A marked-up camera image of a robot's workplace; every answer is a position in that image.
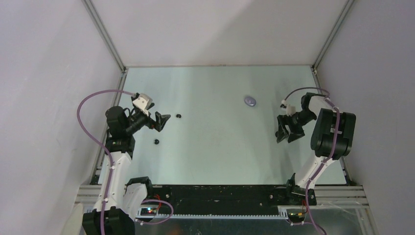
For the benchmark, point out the lavender earbud charging case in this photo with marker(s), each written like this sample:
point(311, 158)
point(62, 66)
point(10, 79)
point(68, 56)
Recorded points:
point(250, 101)

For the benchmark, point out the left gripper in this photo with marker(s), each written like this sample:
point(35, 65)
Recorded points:
point(158, 124)

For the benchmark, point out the right controller board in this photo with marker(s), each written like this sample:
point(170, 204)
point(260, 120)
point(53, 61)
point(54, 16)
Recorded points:
point(296, 218)

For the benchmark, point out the grey slotted cable duct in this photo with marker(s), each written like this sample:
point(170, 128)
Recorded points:
point(210, 215)

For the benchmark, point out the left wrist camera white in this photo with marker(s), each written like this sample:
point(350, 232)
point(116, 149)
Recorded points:
point(142, 103)

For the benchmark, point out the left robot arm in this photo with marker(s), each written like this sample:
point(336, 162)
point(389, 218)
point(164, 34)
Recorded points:
point(119, 199)

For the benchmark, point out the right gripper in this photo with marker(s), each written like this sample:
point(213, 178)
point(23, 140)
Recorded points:
point(283, 120)

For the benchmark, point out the left controller board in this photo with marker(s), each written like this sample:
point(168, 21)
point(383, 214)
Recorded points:
point(148, 212)

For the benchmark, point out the controller board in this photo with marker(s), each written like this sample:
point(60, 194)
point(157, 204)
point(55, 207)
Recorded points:
point(296, 218)
point(148, 212)

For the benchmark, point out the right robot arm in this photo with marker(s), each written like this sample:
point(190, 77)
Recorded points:
point(331, 139)

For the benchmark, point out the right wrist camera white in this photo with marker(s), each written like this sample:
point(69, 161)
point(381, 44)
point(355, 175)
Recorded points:
point(289, 109)

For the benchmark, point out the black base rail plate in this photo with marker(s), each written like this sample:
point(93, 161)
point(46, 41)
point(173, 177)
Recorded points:
point(228, 200)

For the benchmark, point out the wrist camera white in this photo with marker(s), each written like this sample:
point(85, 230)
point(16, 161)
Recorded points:
point(142, 103)
point(289, 109)

